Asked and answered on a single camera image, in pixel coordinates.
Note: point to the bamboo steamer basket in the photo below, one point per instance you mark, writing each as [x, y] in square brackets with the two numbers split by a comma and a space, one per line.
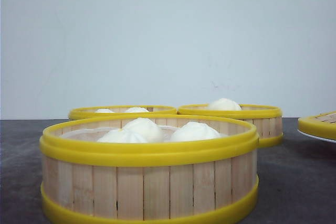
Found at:
[206, 181]
[266, 118]
[89, 112]

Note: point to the bamboo steamer lid yellow rim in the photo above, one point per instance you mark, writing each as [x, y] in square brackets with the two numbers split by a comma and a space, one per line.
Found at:
[321, 125]

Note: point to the white bun basket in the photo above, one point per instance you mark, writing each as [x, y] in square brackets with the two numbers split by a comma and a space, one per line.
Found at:
[224, 104]
[136, 110]
[104, 110]

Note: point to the white steamed bun front right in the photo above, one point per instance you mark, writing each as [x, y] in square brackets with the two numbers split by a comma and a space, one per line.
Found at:
[194, 131]

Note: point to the white steamed bun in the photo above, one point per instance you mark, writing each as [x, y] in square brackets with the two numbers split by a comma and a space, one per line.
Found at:
[122, 136]
[146, 128]
[194, 131]

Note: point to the white steamed bun back middle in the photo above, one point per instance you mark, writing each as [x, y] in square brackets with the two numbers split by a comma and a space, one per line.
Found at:
[146, 128]

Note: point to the white bun back right basket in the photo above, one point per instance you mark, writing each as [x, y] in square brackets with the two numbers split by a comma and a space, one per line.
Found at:
[224, 104]

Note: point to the white steamed bun front left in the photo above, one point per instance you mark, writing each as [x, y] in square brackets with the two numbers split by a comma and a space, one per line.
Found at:
[122, 136]

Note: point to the white bun back left basket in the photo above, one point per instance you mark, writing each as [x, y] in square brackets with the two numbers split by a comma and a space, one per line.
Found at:
[104, 110]

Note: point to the white plate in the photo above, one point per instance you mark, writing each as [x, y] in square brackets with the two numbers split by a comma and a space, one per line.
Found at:
[318, 138]

